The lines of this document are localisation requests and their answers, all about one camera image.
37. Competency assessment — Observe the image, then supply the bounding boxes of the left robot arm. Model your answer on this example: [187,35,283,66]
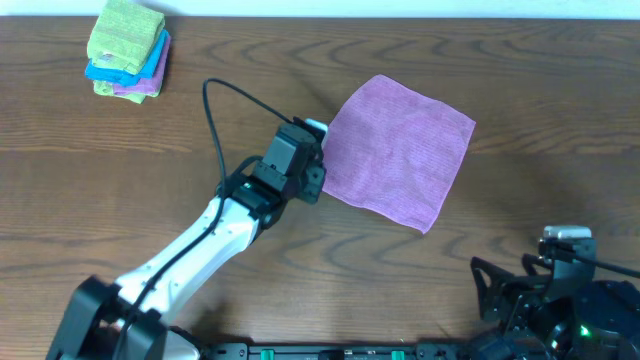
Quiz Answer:
[46,118,329,360]

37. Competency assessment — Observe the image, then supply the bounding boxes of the blue folded cloth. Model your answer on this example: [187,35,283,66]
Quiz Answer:
[85,30,169,86]

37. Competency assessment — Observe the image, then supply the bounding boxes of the purple microfiber cloth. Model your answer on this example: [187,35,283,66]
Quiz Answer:
[323,75,476,233]

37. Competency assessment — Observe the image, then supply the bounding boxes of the green folded cloth at bottom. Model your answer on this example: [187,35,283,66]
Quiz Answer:
[93,79,162,104]

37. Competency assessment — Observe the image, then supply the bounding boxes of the green folded cloth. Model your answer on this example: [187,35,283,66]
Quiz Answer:
[93,79,162,104]
[87,0,165,75]

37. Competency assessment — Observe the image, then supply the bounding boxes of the green folded cloth on top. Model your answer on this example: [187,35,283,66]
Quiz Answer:
[87,0,165,75]

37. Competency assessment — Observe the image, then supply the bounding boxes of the purple folded cloth in stack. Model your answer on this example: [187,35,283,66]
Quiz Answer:
[113,30,171,98]

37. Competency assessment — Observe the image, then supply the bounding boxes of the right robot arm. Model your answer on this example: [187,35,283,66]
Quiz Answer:
[468,235,639,359]

